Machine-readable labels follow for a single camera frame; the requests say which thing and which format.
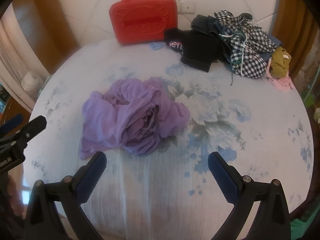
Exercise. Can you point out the olive green garment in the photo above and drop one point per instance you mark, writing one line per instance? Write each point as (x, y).
(280, 61)

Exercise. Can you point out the black and white checkered garment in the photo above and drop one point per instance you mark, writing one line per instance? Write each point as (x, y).
(241, 47)

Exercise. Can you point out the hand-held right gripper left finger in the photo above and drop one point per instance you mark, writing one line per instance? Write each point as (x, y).
(90, 178)

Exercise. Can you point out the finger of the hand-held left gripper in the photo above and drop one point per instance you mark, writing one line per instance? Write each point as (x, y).
(33, 128)
(11, 123)

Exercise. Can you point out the purple garment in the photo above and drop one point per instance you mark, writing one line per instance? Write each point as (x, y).
(130, 115)

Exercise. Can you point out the red handbag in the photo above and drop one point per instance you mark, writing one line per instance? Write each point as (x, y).
(143, 20)

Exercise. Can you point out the beige curtain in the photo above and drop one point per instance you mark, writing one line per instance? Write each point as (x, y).
(12, 55)

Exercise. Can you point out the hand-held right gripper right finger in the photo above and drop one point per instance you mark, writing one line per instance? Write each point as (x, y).
(223, 178)

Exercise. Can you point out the white padded headboard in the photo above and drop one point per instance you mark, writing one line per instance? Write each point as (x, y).
(87, 10)

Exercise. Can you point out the black garment with pink print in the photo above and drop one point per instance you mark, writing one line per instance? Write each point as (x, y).
(193, 46)

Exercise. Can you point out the green cloth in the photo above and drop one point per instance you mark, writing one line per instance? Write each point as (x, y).
(301, 226)

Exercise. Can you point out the white waste bin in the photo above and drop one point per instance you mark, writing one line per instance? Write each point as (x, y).
(31, 81)

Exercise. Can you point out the blue hair scrunchie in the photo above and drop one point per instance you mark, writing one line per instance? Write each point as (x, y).
(155, 46)

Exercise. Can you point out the wooden panel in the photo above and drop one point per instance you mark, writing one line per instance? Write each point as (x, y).
(50, 30)
(292, 35)

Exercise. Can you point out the blue garment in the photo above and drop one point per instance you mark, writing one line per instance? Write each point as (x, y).
(273, 40)

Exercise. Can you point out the dark denim garment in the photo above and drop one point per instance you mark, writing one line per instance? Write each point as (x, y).
(203, 23)

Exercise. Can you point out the floral white bed sheet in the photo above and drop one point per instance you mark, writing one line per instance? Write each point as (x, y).
(250, 155)

